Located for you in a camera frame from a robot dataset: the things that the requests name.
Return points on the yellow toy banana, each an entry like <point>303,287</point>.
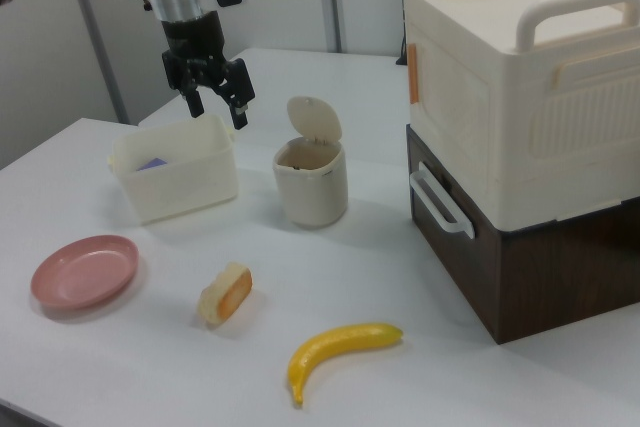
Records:
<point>330,349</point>

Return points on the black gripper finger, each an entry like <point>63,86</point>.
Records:
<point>241,92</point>
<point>195,104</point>

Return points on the pink plastic plate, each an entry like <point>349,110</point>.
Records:
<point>82,272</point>

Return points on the cream lidded trash can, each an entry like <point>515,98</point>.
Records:
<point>310,187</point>

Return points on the dark brown wooden drawer box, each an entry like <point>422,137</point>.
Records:
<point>540,277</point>

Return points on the white plastic basket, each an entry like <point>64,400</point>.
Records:
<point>177,182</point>

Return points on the purple item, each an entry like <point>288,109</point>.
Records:
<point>152,164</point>

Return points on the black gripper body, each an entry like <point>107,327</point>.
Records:
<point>192,37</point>

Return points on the toy bread slice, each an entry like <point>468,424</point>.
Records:
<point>225,293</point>

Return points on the cream plastic storage box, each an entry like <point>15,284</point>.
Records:
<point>510,112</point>

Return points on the orange box latch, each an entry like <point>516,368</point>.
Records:
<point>413,74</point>

